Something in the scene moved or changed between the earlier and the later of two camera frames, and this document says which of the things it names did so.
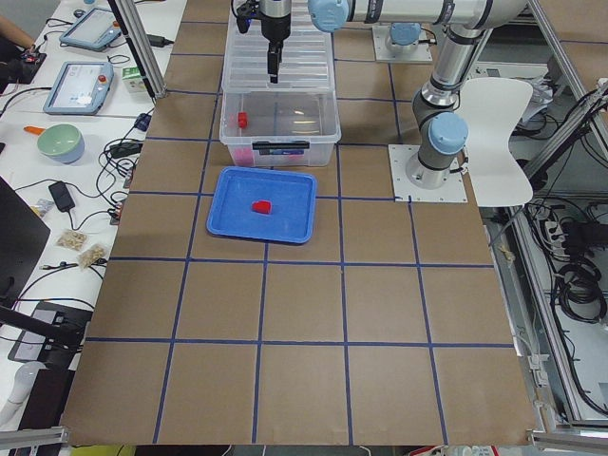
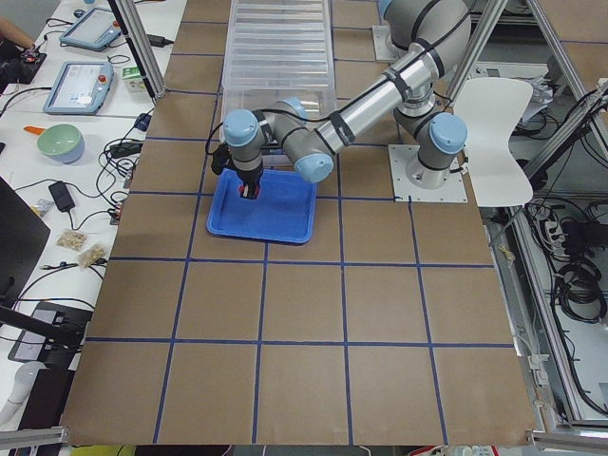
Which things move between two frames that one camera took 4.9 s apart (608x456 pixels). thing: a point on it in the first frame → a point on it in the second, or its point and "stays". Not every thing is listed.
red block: (261, 206) → (243, 191)
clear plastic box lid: (307, 64) stays
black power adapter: (62, 196) stays
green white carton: (133, 79) stays
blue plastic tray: (260, 204) stays
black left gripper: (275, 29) → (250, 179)
